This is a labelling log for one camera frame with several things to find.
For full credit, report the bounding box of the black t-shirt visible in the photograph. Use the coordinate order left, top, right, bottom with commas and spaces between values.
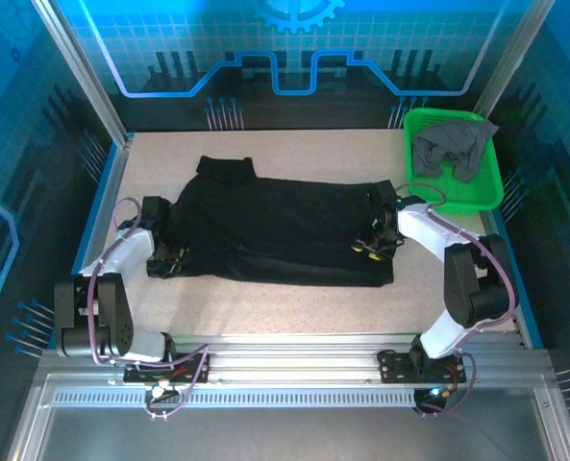
145, 154, 397, 289

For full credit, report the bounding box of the green plastic basket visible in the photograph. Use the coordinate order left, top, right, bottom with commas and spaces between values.
403, 107, 505, 215

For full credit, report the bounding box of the grey t-shirt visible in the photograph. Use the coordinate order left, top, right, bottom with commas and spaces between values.
409, 119, 501, 184

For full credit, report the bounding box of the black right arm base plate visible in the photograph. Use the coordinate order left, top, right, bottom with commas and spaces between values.
376, 349, 468, 385

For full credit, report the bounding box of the aluminium mounting rail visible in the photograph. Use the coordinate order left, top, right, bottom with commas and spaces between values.
37, 332, 553, 386

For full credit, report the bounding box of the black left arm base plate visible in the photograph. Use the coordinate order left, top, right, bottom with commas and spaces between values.
121, 352, 212, 386

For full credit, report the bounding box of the aluminium frame post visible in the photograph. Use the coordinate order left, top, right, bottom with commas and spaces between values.
31, 0, 136, 147
470, 0, 556, 132

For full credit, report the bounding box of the slotted aluminium cable duct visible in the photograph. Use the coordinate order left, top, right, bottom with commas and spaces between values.
50, 389, 418, 410

